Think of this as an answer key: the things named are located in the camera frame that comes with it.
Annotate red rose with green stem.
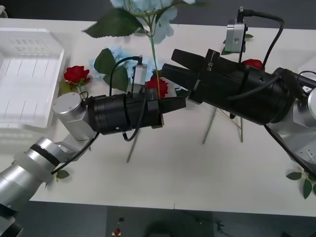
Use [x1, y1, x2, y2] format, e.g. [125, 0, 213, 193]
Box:
[239, 58, 264, 143]
[145, 76, 169, 101]
[59, 65, 91, 95]

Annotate loose green leaf twig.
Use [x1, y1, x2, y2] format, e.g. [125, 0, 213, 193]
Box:
[221, 34, 254, 56]
[285, 167, 316, 199]
[54, 169, 70, 183]

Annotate flower with green stem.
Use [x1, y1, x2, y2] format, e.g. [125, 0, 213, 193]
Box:
[202, 108, 218, 145]

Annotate shallow white box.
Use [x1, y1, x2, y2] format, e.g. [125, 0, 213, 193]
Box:
[0, 28, 66, 129]

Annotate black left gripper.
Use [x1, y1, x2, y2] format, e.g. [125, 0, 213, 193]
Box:
[126, 88, 188, 129]

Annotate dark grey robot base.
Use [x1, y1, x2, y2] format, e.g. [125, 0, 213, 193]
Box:
[106, 205, 226, 237]

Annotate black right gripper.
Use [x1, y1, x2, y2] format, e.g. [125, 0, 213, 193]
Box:
[161, 48, 247, 113]

